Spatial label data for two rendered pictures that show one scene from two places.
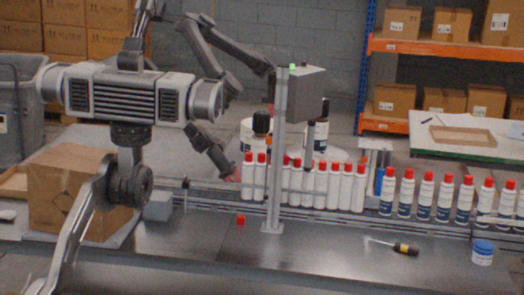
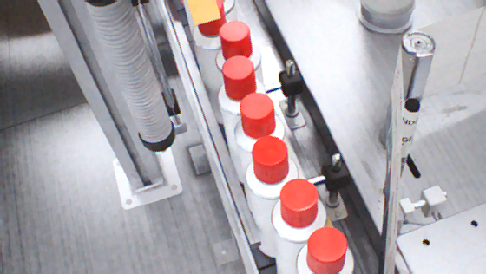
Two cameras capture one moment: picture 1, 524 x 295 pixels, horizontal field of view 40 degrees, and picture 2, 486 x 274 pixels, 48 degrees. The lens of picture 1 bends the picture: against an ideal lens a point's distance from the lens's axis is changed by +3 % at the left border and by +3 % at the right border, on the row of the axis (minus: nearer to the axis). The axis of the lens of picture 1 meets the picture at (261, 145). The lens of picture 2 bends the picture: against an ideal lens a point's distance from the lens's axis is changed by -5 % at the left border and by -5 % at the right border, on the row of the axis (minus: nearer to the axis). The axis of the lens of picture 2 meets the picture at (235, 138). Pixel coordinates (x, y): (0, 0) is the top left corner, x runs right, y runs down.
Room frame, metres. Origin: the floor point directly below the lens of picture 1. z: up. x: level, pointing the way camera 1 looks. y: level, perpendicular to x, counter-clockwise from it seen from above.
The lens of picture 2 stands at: (2.58, -0.51, 1.52)
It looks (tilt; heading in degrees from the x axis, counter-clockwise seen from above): 56 degrees down; 75
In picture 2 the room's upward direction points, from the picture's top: 10 degrees counter-clockwise
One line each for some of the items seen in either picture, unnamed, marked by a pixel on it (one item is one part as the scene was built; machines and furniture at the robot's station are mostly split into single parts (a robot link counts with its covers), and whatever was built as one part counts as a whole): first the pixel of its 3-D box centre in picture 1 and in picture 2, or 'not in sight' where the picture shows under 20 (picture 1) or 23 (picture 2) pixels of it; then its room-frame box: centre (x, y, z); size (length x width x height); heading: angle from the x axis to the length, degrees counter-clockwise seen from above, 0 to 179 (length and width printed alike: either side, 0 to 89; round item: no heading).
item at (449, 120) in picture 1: (451, 120); not in sight; (4.24, -1.17, 0.81); 0.38 x 0.36 x 0.02; 81
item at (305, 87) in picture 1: (300, 93); not in sight; (2.61, -0.14, 1.38); 0.17 x 0.10 x 0.19; 138
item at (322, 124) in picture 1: (319, 125); not in sight; (3.29, -0.28, 1.04); 0.09 x 0.09 x 0.29
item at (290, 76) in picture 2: not in sight; (291, 88); (2.79, -0.06, 0.89); 0.03 x 0.03 x 0.12; 83
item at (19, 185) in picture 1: (36, 182); not in sight; (2.82, 0.95, 0.85); 0.30 x 0.26 x 0.04; 83
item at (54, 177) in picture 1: (82, 190); not in sight; (2.47, 0.67, 0.99); 0.30 x 0.24 x 0.27; 73
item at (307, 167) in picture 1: (309, 145); (132, 68); (2.59, -0.19, 1.18); 0.04 x 0.04 x 0.21
